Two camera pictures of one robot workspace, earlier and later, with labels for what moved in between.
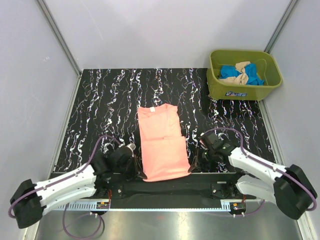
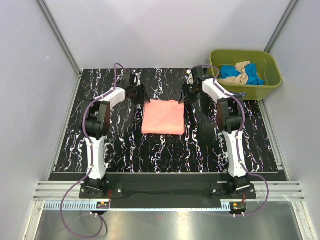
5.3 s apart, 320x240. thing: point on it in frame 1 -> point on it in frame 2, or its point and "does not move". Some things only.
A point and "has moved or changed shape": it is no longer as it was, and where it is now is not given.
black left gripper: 140,174 -> 143,96
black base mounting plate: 200,190 does not move
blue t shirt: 228,71 does not move
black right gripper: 205,166 -> 189,99
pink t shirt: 163,150 has moved or changed shape
